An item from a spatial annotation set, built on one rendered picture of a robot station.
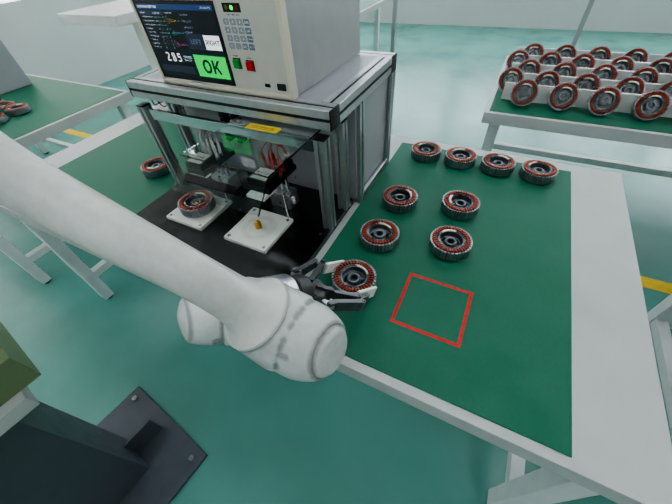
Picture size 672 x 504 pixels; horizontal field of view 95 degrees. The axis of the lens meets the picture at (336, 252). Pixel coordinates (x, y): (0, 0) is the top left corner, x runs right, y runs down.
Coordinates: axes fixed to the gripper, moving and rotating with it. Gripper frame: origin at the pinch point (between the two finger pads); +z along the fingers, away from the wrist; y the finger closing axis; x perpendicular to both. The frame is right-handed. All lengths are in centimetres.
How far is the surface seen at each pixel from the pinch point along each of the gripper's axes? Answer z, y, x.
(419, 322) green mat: 4.8, 18.3, -0.5
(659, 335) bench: 114, 71, 0
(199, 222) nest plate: -17, -49, -10
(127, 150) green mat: -18, -125, -14
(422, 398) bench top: -6.1, 29.3, -7.1
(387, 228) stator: 17.4, -6.7, 9.9
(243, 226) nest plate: -9.3, -37.3, -5.0
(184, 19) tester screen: -26, -54, 41
